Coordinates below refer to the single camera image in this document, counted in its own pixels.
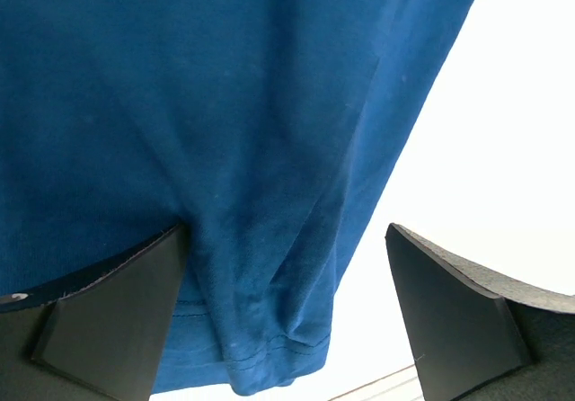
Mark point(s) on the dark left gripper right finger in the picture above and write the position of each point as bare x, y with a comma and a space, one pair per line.
477, 334

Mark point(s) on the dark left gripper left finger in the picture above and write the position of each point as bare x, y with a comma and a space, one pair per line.
97, 333

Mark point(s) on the blue mickey mouse t-shirt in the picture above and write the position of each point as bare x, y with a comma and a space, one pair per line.
269, 127

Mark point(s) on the aluminium front mounting rail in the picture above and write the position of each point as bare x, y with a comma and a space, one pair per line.
402, 385

